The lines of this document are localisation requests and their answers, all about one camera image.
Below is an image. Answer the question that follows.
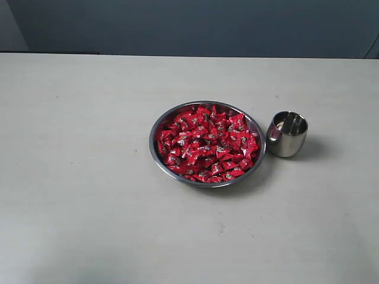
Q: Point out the round metal bowl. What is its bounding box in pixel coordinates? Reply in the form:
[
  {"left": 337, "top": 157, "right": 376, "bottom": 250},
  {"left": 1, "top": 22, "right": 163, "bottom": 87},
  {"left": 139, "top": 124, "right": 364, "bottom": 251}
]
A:
[{"left": 149, "top": 99, "right": 266, "bottom": 189}]

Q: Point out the pile of red wrapped candies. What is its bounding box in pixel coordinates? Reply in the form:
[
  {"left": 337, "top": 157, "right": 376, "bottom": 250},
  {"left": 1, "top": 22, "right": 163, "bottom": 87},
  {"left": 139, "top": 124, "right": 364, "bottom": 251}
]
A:
[{"left": 156, "top": 104, "right": 259, "bottom": 183}]

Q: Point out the stainless steel cup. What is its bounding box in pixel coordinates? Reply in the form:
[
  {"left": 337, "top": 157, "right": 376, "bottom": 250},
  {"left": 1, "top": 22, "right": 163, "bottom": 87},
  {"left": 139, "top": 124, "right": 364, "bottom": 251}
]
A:
[{"left": 266, "top": 111, "right": 309, "bottom": 158}]

